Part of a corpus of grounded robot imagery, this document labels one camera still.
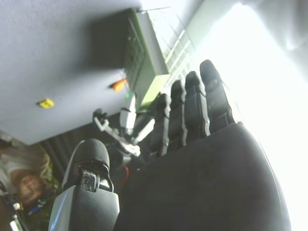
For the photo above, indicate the green box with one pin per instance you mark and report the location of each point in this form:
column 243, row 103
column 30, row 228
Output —
column 149, row 53

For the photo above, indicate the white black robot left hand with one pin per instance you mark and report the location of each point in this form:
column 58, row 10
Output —
column 204, row 183

